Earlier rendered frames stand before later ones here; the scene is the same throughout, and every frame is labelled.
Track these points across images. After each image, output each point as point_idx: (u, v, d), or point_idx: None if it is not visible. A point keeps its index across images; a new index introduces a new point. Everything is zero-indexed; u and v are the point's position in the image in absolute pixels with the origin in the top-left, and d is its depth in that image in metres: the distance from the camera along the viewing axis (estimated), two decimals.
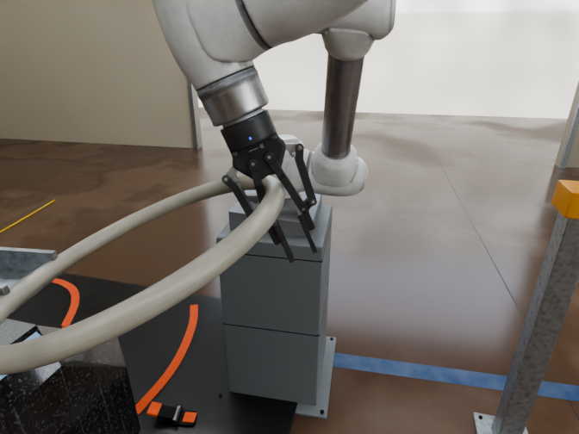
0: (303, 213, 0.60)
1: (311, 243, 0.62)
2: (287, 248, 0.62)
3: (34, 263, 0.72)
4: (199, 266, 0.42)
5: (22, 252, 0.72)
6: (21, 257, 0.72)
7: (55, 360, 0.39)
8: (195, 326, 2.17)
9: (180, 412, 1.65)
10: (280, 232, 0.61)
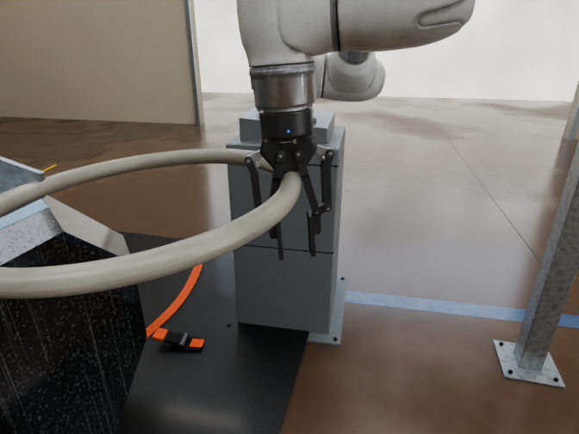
0: (315, 216, 0.60)
1: (313, 246, 0.63)
2: (281, 245, 0.62)
3: (19, 178, 0.68)
4: (209, 241, 0.40)
5: (9, 164, 0.67)
6: (6, 169, 0.68)
7: (38, 296, 0.37)
8: (201, 268, 2.10)
9: (187, 337, 1.58)
10: (279, 228, 0.61)
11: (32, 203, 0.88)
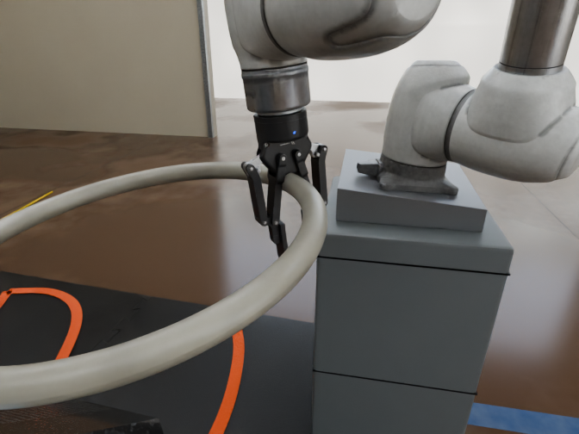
0: None
1: None
2: (287, 248, 0.62)
3: None
4: (301, 257, 0.38)
5: None
6: None
7: (147, 375, 0.29)
8: (243, 358, 1.57)
9: None
10: (284, 232, 0.60)
11: None
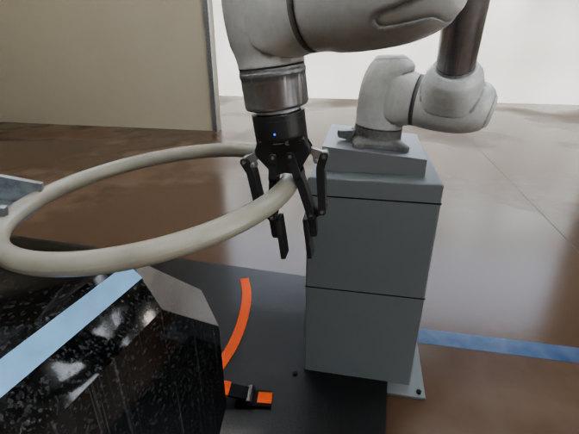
0: (308, 220, 0.60)
1: (308, 249, 0.62)
2: (282, 244, 0.63)
3: (15, 191, 0.69)
4: (264, 204, 0.52)
5: (3, 178, 0.68)
6: (1, 183, 0.69)
7: (145, 264, 0.45)
8: (250, 300, 1.92)
9: (253, 391, 1.40)
10: (279, 229, 0.62)
11: (124, 275, 0.70)
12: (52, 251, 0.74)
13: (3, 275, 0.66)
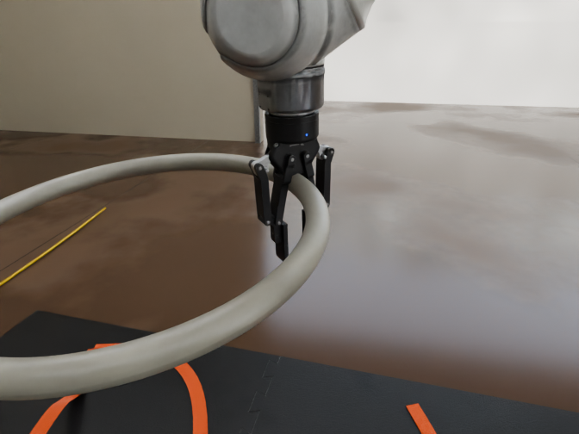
0: None
1: None
2: (287, 248, 0.62)
3: None
4: (323, 200, 0.50)
5: None
6: None
7: (296, 291, 0.37)
8: None
9: None
10: (286, 232, 0.60)
11: None
12: None
13: None
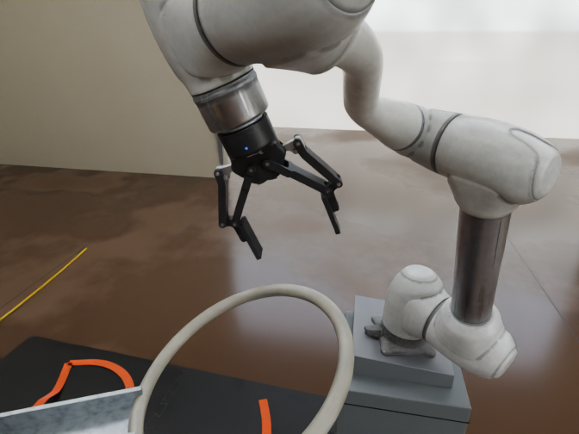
0: (328, 195, 0.57)
1: (334, 225, 0.60)
2: (253, 246, 0.63)
3: (122, 401, 0.83)
4: (343, 387, 0.67)
5: (111, 396, 0.82)
6: (109, 400, 0.82)
7: None
8: (270, 432, 1.95)
9: None
10: (245, 232, 0.62)
11: None
12: None
13: None
